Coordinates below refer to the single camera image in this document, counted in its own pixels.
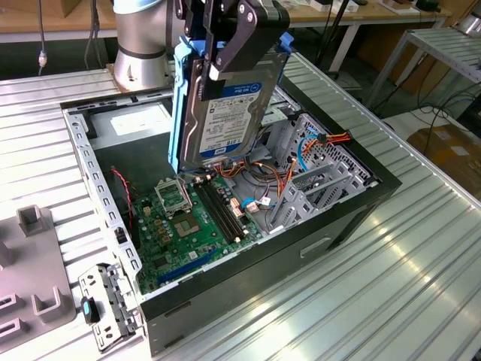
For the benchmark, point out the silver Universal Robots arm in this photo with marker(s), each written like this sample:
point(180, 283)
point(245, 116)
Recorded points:
point(139, 37)

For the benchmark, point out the silver round metal part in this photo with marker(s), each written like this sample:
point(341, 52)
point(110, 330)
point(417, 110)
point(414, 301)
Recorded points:
point(471, 24)

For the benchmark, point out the blue expansion slot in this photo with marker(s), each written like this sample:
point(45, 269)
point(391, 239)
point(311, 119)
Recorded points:
point(186, 265)

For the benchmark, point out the green motherboard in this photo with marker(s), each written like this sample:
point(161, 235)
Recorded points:
point(176, 252)

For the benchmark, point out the metal slat side table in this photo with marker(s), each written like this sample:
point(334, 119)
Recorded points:
point(443, 49)

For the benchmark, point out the white small box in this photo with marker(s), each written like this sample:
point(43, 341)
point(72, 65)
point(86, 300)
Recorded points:
point(319, 5)

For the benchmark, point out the grey parts rack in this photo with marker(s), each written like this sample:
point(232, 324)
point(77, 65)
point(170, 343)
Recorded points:
point(34, 263)

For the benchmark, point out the hard disk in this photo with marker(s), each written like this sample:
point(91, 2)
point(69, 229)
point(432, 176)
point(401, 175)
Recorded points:
point(229, 120)

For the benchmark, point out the wooden desk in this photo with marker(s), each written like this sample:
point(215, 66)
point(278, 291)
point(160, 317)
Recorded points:
point(376, 15)

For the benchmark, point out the brown cardboard box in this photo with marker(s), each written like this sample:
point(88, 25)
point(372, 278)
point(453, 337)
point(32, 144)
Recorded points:
point(451, 158)

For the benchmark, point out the black latch with blue button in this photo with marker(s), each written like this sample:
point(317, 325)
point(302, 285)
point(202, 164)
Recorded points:
point(87, 309)

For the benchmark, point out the black open PC case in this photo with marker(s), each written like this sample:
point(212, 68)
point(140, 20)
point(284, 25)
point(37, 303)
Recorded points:
point(263, 270)

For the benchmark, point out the small cardboard box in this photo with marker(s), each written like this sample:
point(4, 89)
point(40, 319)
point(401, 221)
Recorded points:
point(69, 6)

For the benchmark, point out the black RAM slot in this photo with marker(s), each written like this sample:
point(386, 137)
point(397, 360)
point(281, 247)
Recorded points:
point(219, 210)
point(225, 208)
point(213, 212)
point(230, 206)

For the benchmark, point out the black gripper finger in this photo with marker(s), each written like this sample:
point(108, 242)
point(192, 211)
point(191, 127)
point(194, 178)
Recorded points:
point(195, 19)
point(244, 34)

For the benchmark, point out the beige motherboard power socket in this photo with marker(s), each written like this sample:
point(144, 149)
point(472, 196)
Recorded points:
point(236, 208)

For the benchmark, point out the grey metal optical drive cage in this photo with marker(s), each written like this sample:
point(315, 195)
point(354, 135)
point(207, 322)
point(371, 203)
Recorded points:
point(278, 135)

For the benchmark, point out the grey perforated disk bay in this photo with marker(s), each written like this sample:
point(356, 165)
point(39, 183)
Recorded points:
point(287, 216)

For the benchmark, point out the grey power supply unit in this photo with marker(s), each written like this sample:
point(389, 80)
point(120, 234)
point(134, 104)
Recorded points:
point(127, 158)

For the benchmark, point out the grey metal slot bracket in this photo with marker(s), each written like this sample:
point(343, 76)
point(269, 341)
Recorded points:
point(98, 338)

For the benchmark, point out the black desk device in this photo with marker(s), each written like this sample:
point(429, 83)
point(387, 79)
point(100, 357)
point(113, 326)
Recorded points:
point(428, 4)

